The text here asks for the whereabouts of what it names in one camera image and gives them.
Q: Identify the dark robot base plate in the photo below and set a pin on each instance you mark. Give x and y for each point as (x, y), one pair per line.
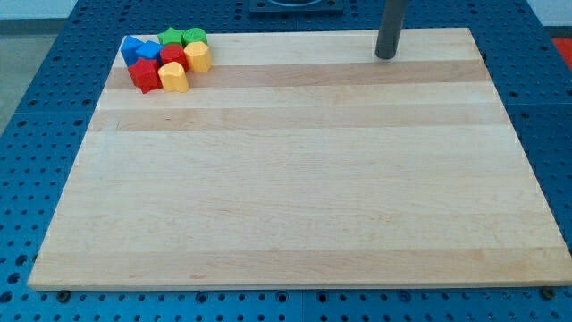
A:
(295, 6)

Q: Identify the red circle block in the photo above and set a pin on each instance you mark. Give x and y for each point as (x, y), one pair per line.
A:
(174, 53)

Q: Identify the yellow heart block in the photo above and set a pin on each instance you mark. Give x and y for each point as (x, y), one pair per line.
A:
(173, 77)

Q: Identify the green star block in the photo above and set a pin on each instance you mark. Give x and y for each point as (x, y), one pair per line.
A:
(171, 36)

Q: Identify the wooden board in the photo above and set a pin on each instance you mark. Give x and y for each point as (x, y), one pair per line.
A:
(300, 160)

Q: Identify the blue cube block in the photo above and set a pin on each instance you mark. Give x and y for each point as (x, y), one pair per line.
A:
(149, 50)

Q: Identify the red star block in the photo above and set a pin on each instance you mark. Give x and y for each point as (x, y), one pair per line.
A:
(144, 75)

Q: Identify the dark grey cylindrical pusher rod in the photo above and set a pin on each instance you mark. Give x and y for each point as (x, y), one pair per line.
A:
(391, 25)

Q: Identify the yellow hexagon block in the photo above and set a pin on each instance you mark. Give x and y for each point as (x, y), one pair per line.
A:
(198, 56)

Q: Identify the green circle block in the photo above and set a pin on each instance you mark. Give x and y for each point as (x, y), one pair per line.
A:
(194, 34)

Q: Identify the blue triangle block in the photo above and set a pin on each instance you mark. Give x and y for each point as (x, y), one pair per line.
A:
(129, 48)

